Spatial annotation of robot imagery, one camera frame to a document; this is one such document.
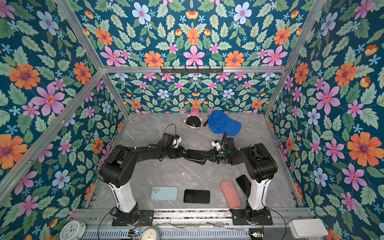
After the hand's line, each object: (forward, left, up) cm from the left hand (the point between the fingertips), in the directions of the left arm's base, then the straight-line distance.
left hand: (189, 150), depth 93 cm
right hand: (-4, -9, 0) cm, 10 cm away
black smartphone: (-5, -5, +2) cm, 8 cm away
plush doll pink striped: (+23, -4, +4) cm, 23 cm away
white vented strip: (-42, +9, -5) cm, 44 cm away
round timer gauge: (-41, +18, 0) cm, 45 cm away
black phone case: (-7, -8, -4) cm, 11 cm away
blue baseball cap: (+25, -23, -3) cm, 34 cm away
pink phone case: (-26, -23, -6) cm, 35 cm away
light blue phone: (-23, +15, -6) cm, 28 cm away
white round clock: (-38, +54, 0) cm, 66 cm away
